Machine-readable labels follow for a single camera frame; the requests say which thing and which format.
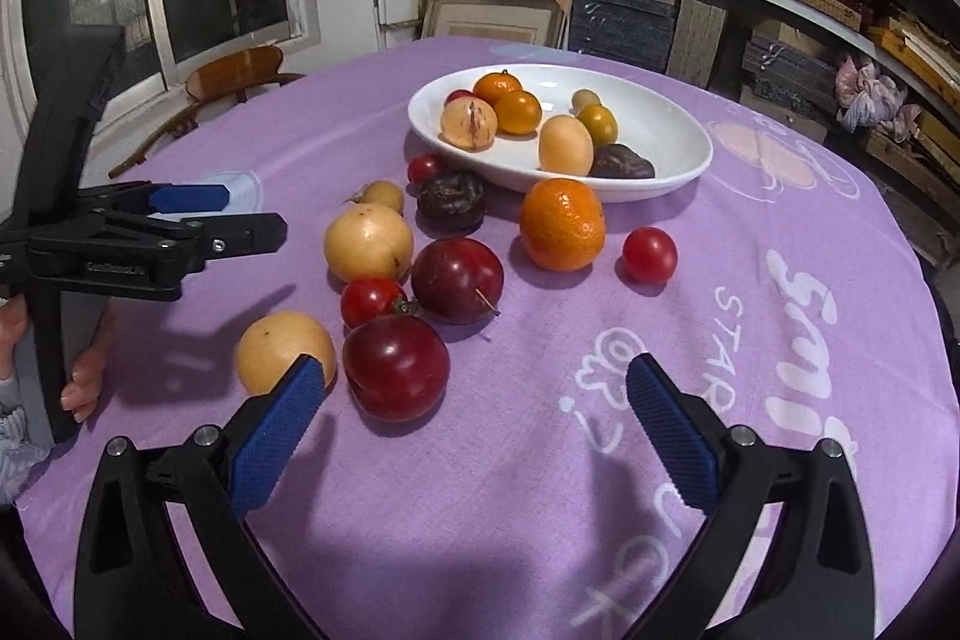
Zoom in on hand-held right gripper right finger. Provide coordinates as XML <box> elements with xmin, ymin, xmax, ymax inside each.
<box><xmin>622</xmin><ymin>353</ymin><xmax>877</xmax><ymax>640</ymax></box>

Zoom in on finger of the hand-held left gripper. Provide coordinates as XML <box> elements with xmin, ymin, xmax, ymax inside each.
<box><xmin>75</xmin><ymin>181</ymin><xmax>231</xmax><ymax>220</ymax></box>
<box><xmin>105</xmin><ymin>214</ymin><xmax>288</xmax><ymax>259</ymax></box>

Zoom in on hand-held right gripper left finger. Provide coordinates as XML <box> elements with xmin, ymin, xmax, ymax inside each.
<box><xmin>73</xmin><ymin>353</ymin><xmax>327</xmax><ymax>640</ymax></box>

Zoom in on yellow pepino melon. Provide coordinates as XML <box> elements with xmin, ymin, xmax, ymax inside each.
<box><xmin>235</xmin><ymin>311</ymin><xmax>338</xmax><ymax>397</ymax></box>
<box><xmin>324</xmin><ymin>203</ymin><xmax>415</xmax><ymax>285</ymax></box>

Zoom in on medium red tomato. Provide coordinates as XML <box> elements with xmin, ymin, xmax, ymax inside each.
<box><xmin>340</xmin><ymin>276</ymin><xmax>421</xmax><ymax>330</ymax></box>

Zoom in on brown longan with twig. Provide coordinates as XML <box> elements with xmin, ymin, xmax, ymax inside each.
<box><xmin>352</xmin><ymin>180</ymin><xmax>406</xmax><ymax>216</ymax></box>

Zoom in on red cherry tomato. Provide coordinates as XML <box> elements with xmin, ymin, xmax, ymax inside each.
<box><xmin>622</xmin><ymin>226</ymin><xmax>679</xmax><ymax>286</ymax></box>
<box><xmin>407</xmin><ymin>152</ymin><xmax>449</xmax><ymax>186</ymax></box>

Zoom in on wrinkled dark passion fruit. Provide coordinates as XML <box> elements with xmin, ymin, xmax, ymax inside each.
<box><xmin>417</xmin><ymin>170</ymin><xmax>487</xmax><ymax>234</ymax></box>
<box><xmin>589</xmin><ymin>143</ymin><xmax>656</xmax><ymax>180</ymax></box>

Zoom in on dark red plum with stem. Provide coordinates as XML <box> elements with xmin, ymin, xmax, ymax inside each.
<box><xmin>411</xmin><ymin>237</ymin><xmax>505</xmax><ymax>325</ymax></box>

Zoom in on purple-striped pepino melon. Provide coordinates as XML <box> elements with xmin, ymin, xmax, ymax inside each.
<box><xmin>439</xmin><ymin>96</ymin><xmax>499</xmax><ymax>152</ymax></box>
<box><xmin>538</xmin><ymin>114</ymin><xmax>595</xmax><ymax>177</ymax></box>

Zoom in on mandarin orange with stem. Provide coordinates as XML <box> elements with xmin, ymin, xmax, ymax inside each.
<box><xmin>472</xmin><ymin>71</ymin><xmax>524</xmax><ymax>107</ymax></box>

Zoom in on orange-yellow tomato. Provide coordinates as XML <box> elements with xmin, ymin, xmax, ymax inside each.
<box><xmin>493</xmin><ymin>89</ymin><xmax>543</xmax><ymax>136</ymax></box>

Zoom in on white oval plate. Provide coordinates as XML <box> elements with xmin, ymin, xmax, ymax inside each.
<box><xmin>407</xmin><ymin>64</ymin><xmax>714</xmax><ymax>204</ymax></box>

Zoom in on yellow-green tomato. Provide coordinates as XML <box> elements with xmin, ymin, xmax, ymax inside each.
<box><xmin>575</xmin><ymin>104</ymin><xmax>619</xmax><ymax>148</ymax></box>

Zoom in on person's left hand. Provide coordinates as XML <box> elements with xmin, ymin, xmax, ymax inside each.
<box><xmin>0</xmin><ymin>295</ymin><xmax>119</xmax><ymax>425</ymax></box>

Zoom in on light brown wooden chair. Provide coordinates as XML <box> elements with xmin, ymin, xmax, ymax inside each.
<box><xmin>109</xmin><ymin>45</ymin><xmax>308</xmax><ymax>180</ymax></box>

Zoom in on purple printed tablecloth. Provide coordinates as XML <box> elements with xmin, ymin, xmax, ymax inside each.
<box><xmin>15</xmin><ymin>36</ymin><xmax>960</xmax><ymax>640</ymax></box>

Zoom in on stack of dark flat boxes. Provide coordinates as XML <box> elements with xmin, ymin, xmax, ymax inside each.
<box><xmin>742</xmin><ymin>32</ymin><xmax>841</xmax><ymax>120</ymax></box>

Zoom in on upright grey woven boxes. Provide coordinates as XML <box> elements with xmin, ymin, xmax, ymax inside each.
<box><xmin>666</xmin><ymin>0</ymin><xmax>728</xmax><ymax>86</ymax></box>

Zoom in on pink cloth bundle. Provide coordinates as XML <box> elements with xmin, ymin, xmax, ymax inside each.
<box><xmin>835</xmin><ymin>53</ymin><xmax>923</xmax><ymax>135</ymax></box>

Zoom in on stack of dark grey boxes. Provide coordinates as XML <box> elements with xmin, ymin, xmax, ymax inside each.
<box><xmin>568</xmin><ymin>0</ymin><xmax>680</xmax><ymax>73</ymax></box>

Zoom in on stack of wooden frames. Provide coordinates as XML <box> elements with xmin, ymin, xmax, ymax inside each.
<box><xmin>862</xmin><ymin>6</ymin><xmax>960</xmax><ymax>191</ymax></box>

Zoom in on beige picture frame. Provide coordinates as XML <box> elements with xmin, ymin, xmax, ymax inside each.
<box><xmin>422</xmin><ymin>0</ymin><xmax>572</xmax><ymax>49</ymax></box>

